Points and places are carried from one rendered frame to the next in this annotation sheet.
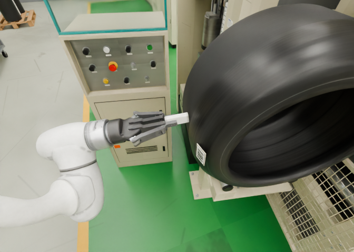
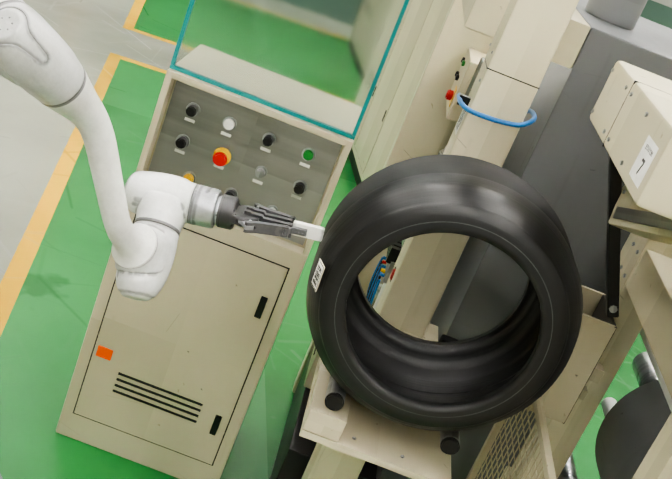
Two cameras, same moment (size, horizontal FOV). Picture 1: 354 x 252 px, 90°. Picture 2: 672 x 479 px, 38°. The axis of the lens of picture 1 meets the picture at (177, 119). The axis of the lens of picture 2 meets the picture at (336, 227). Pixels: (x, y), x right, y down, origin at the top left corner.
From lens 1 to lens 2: 170 cm
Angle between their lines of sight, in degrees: 24
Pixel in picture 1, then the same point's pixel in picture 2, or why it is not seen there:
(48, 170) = not seen: outside the picture
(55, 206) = (137, 237)
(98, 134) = (209, 198)
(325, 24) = (477, 179)
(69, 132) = (178, 182)
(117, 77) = (216, 181)
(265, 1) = (485, 153)
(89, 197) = (160, 262)
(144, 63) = (281, 180)
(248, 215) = not seen: outside the picture
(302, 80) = (434, 209)
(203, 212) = not seen: outside the picture
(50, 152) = (144, 193)
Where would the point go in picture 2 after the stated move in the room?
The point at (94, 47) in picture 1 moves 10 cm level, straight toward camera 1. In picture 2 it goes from (210, 111) to (212, 123)
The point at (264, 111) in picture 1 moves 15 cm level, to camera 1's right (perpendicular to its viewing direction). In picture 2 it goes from (398, 229) to (465, 259)
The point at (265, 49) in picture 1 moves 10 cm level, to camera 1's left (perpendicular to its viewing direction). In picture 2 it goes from (420, 177) to (376, 158)
